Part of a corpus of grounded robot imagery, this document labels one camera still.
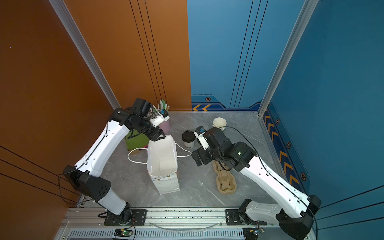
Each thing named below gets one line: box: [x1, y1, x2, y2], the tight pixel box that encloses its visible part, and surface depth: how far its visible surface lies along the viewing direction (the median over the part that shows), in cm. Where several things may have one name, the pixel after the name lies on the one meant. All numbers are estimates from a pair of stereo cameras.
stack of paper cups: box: [212, 117, 227, 132], surface depth 100 cm
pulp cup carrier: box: [212, 160, 237, 195], surface depth 82 cm
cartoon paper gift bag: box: [147, 135, 180, 195], surface depth 75 cm
